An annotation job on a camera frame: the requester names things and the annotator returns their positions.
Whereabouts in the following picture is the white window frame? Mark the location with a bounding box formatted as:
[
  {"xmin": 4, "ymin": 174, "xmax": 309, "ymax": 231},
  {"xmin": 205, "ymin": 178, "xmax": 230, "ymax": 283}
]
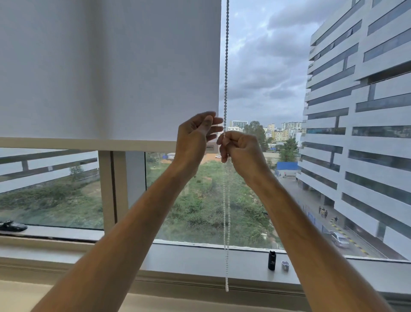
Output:
[{"xmin": 0, "ymin": 148, "xmax": 411, "ymax": 312}]

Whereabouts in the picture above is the person's right forearm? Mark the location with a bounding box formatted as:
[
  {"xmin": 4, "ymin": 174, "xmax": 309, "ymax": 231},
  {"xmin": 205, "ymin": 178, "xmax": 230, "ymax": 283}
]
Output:
[{"xmin": 247, "ymin": 166, "xmax": 396, "ymax": 312}]

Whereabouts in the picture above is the person's right hand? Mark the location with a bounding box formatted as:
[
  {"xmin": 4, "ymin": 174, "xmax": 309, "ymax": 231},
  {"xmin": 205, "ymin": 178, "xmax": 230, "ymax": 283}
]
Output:
[{"xmin": 216, "ymin": 130, "xmax": 274, "ymax": 188}]

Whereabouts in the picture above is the white striped office building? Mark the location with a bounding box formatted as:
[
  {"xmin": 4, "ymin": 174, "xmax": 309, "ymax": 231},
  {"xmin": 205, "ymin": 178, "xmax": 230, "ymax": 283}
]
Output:
[{"xmin": 296, "ymin": 0, "xmax": 411, "ymax": 261}]

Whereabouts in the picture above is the silver car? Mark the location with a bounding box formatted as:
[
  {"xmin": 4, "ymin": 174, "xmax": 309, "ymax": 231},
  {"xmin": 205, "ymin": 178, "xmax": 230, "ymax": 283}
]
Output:
[{"xmin": 329, "ymin": 230, "xmax": 351, "ymax": 249}]

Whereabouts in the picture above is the white roller blind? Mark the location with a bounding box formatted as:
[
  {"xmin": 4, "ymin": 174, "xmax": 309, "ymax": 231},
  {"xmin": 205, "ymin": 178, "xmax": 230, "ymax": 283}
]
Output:
[{"xmin": 0, "ymin": 0, "xmax": 222, "ymax": 152}]

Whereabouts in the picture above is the blue shed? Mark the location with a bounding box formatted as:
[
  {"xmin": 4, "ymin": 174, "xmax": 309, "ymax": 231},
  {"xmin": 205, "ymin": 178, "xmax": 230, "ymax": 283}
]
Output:
[{"xmin": 275, "ymin": 161, "xmax": 302, "ymax": 178}]

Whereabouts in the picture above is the person's left hand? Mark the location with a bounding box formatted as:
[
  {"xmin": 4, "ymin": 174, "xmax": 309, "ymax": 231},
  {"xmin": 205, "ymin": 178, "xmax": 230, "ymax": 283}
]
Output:
[{"xmin": 173, "ymin": 111, "xmax": 225, "ymax": 176}]

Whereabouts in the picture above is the black window handle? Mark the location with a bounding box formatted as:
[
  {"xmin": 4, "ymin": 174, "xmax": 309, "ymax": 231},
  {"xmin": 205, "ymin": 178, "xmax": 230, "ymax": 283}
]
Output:
[{"xmin": 0, "ymin": 220, "xmax": 28, "ymax": 233}]

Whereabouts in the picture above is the person's left forearm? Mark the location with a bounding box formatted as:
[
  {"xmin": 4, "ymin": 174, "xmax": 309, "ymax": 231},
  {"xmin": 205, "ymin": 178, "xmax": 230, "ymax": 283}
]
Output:
[{"xmin": 30, "ymin": 161, "xmax": 198, "ymax": 312}]

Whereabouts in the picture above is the white bead chain cord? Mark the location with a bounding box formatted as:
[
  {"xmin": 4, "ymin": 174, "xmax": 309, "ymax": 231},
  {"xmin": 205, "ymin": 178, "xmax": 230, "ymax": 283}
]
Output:
[{"xmin": 221, "ymin": 0, "xmax": 232, "ymax": 293}]

